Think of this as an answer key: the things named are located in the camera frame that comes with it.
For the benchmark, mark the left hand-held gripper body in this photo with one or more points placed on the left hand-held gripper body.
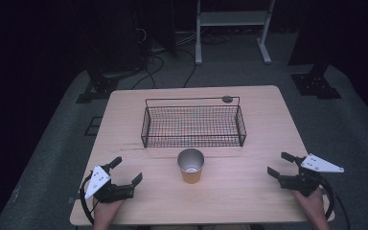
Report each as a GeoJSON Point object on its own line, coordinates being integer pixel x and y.
{"type": "Point", "coordinates": [108, 191]}

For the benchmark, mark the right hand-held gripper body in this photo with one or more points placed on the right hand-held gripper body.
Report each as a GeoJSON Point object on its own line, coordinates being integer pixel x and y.
{"type": "Point", "coordinates": [300, 182]}

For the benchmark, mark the orange paper cup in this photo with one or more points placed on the orange paper cup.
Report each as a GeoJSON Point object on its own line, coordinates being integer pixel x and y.
{"type": "Point", "coordinates": [191, 169]}

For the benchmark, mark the person's left hand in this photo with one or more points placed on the person's left hand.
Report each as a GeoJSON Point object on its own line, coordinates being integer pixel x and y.
{"type": "Point", "coordinates": [107, 212]}

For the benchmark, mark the person's right hand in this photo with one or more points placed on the person's right hand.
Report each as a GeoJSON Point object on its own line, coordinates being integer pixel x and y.
{"type": "Point", "coordinates": [313, 207]}

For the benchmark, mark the black stand base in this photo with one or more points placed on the black stand base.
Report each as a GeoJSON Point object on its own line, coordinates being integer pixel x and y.
{"type": "Point", "coordinates": [316, 84]}
{"type": "Point", "coordinates": [103, 84]}

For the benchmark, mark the dark round knob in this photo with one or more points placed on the dark round knob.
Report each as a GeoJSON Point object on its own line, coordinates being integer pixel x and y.
{"type": "Point", "coordinates": [227, 99]}

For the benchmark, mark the white metal stand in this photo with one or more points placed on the white metal stand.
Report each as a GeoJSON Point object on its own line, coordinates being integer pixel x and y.
{"type": "Point", "coordinates": [233, 18]}

